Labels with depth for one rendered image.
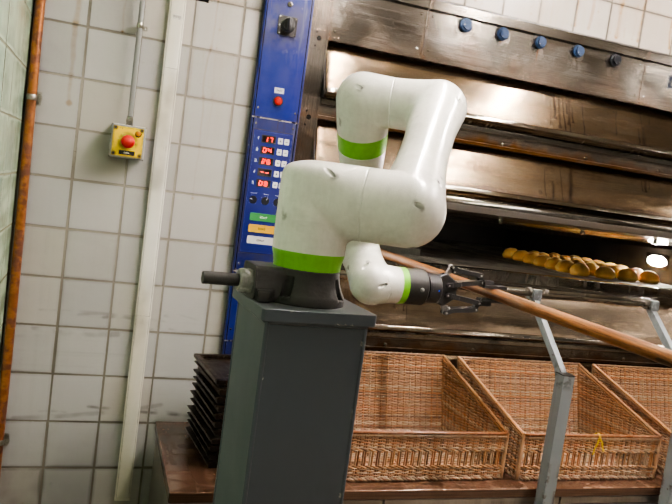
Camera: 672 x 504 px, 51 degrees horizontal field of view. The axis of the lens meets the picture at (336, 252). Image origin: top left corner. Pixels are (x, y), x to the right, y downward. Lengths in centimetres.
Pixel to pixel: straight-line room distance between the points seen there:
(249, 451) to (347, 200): 45
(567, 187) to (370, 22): 99
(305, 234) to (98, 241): 122
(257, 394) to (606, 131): 207
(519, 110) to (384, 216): 161
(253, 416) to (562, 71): 202
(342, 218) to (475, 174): 149
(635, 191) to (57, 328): 221
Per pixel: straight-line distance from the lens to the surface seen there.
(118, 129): 222
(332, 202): 117
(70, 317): 234
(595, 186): 293
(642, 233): 289
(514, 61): 274
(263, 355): 116
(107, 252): 231
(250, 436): 120
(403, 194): 116
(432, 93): 150
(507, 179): 269
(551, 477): 230
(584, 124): 288
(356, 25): 249
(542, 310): 169
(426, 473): 220
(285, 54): 235
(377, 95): 153
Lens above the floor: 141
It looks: 5 degrees down
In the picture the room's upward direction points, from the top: 8 degrees clockwise
